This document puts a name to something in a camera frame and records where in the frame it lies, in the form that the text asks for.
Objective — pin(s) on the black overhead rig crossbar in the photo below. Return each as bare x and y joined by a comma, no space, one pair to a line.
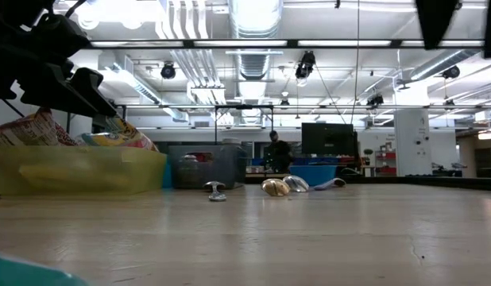
292,43

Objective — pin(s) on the red storage shelf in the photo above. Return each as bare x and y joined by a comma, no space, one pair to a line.
385,171

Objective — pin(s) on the glowing wall lamp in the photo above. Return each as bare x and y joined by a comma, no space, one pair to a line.
486,136

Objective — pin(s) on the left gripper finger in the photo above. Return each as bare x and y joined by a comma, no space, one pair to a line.
63,99
86,79

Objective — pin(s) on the silver ventilation duct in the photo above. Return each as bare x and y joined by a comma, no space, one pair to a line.
255,24

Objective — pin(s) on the yellow blue-edged ramen packet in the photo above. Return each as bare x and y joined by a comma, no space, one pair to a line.
98,140

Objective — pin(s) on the yellow plastic bin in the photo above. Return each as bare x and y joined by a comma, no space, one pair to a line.
70,171

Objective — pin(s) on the black background rig frame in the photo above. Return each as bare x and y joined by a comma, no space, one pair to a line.
245,107

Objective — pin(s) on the red and yellow ramen packet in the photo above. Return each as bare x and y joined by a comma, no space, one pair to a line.
130,135

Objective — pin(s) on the red and white ramen packet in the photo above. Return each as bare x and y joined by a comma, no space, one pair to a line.
27,129

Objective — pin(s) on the red cube box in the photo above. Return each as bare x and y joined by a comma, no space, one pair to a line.
203,157

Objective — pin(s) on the white pillar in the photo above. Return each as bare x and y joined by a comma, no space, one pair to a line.
412,135

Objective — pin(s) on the person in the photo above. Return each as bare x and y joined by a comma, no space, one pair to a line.
279,155

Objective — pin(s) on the all-silver spoon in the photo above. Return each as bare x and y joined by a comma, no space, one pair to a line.
215,195

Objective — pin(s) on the blue bowl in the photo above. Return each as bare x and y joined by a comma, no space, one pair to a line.
313,175

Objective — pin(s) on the blue plastic bin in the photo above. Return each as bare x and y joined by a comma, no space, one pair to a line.
168,171

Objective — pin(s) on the grey plastic bin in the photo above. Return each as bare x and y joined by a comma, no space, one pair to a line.
229,171

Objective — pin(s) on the black monitor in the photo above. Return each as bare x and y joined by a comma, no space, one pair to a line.
329,143

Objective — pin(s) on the black ceiling spotlight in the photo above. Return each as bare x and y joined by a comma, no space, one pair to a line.
305,65
375,100
168,71
451,72

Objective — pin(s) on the black aluminium table frame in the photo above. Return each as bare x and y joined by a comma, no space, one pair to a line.
388,180

